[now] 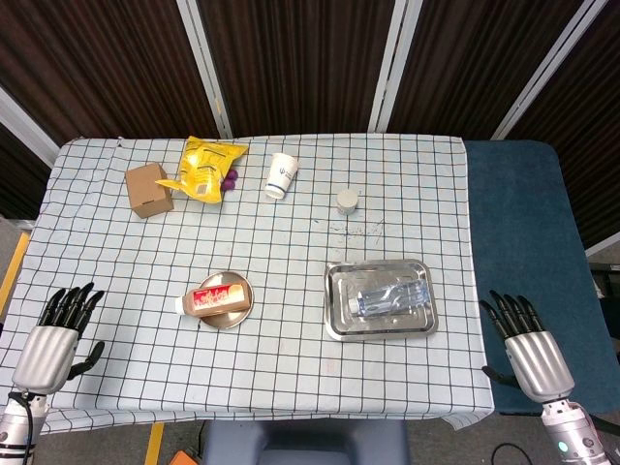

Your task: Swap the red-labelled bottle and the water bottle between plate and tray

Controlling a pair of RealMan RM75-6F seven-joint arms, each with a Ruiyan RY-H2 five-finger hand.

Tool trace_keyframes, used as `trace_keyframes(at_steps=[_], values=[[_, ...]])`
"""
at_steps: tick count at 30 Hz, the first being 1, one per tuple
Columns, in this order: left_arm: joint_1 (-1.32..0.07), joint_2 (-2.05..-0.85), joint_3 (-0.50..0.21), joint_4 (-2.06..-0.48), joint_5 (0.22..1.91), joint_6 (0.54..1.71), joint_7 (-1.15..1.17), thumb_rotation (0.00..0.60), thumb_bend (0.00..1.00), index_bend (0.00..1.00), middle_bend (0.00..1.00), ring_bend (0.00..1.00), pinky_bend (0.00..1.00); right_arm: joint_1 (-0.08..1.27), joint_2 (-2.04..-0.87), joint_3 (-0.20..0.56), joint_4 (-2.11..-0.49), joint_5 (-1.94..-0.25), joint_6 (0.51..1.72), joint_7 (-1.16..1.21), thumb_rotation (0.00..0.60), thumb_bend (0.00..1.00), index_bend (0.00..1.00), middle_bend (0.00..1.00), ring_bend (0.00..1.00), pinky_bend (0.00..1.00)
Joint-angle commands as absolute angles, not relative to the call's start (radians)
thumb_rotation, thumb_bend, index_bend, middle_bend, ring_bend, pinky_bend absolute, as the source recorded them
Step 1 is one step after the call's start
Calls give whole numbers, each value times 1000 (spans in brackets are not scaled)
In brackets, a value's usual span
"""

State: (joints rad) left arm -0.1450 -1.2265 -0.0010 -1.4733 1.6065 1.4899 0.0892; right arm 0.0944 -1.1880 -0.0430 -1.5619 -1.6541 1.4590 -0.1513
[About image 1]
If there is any black floor cable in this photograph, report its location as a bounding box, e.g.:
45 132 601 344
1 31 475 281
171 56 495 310
491 441 534 465

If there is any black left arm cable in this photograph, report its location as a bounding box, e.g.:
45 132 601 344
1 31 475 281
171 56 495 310
7 390 39 454

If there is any small white jar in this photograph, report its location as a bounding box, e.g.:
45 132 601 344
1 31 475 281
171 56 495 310
336 189 360 217

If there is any red label drink bottle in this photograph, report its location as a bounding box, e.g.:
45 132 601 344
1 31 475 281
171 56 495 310
174 283 254 317

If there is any white partition frame post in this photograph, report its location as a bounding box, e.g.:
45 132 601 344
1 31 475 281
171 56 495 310
176 0 234 140
367 0 422 135
491 0 609 140
0 86 60 169

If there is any rectangular steel tray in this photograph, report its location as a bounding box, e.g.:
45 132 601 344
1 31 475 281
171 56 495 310
323 259 440 343

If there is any white paper cup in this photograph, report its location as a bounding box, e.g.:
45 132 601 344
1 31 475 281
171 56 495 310
263 152 299 200

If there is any yellow snack bag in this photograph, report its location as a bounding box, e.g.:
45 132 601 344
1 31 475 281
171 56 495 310
154 136 250 203

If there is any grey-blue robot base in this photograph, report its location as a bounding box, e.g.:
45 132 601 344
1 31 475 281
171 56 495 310
201 418 411 465

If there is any dark brown ribbed partition panel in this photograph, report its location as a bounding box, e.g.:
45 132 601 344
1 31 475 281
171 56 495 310
0 0 222 146
508 9 620 251
387 0 590 140
196 0 398 138

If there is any checkered white tablecloth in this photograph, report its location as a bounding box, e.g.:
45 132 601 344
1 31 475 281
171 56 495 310
0 134 496 435

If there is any round steel plate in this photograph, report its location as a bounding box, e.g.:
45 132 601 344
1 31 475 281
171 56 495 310
197 270 256 331

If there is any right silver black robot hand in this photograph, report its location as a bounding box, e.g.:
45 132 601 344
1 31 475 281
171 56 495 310
479 289 576 403

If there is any brown cardboard box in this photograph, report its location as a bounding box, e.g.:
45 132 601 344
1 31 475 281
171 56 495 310
124 162 175 220

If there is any transparent water bottle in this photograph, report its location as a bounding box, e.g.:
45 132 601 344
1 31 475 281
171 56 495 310
347 279 432 319

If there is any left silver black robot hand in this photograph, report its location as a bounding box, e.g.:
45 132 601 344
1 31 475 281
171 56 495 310
12 282 107 396

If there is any orange object on floor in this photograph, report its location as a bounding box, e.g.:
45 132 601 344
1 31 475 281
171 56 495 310
167 449 204 465

